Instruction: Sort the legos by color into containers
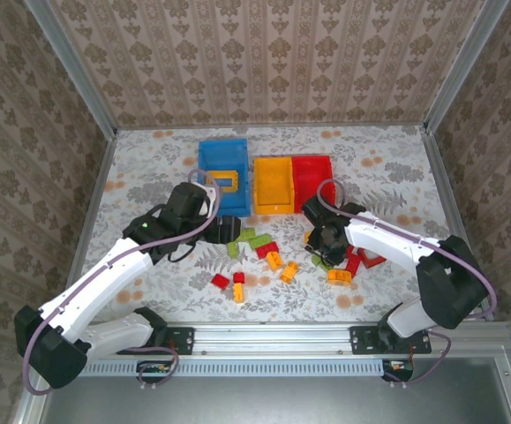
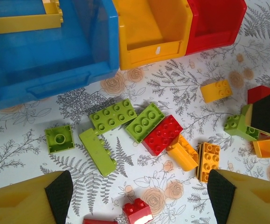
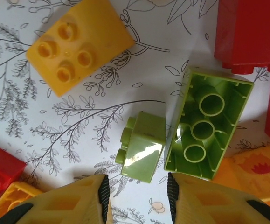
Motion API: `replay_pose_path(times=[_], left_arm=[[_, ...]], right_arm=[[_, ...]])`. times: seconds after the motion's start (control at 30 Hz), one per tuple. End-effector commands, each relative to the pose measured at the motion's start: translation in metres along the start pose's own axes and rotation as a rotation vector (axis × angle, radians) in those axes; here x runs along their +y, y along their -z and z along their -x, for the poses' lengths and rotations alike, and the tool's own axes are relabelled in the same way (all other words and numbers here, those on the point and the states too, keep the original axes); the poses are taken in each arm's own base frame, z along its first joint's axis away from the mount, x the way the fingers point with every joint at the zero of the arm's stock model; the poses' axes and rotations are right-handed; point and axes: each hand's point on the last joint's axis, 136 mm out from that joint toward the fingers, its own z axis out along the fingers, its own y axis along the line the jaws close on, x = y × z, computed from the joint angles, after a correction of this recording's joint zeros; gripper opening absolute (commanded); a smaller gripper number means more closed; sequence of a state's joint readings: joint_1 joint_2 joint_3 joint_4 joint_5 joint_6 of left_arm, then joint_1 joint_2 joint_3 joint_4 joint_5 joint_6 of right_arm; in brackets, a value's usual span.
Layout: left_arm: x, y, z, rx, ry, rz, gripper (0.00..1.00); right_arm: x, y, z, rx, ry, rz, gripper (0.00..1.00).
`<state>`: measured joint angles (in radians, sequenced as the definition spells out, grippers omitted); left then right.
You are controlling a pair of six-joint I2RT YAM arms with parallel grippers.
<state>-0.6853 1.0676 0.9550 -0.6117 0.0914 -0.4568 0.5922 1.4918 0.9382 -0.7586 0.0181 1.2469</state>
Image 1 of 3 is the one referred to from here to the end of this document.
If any red lego window frame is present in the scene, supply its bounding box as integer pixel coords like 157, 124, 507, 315
356, 246, 387, 269

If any blue plastic bin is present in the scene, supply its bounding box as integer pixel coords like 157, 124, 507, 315
197, 139, 252, 217

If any floral patterned table cover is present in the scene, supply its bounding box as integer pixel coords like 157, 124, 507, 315
78, 125, 485, 326

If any red plastic bin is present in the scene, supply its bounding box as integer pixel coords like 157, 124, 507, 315
290, 153, 338, 216

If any yellow plastic bin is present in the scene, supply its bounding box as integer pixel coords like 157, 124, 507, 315
252, 154, 297, 216

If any aluminium extrusion beam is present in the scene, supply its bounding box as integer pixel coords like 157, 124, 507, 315
166, 322, 510, 357

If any grey metal sheet panel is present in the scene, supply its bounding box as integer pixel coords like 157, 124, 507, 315
14, 357, 511, 424

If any purple robot arm cable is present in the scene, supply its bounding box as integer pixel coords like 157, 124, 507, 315
315, 178, 499, 322
21, 168, 222, 396

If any yellow lego window frame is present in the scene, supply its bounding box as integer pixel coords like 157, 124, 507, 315
205, 170, 242, 193

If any aluminium frame bar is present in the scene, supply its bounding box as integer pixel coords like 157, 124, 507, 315
420, 126, 491, 313
67, 130, 117, 284

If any white slotted cable duct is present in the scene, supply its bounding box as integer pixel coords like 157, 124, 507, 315
80, 358, 391, 377

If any black cable connector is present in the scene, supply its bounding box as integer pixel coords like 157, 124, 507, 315
138, 360, 170, 383
382, 360, 415, 382

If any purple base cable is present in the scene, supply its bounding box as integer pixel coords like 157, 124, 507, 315
129, 346, 180, 390
385, 330, 453, 388

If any aluminium frame post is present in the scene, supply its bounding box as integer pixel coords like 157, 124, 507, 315
425, 0, 510, 129
24, 0, 118, 136

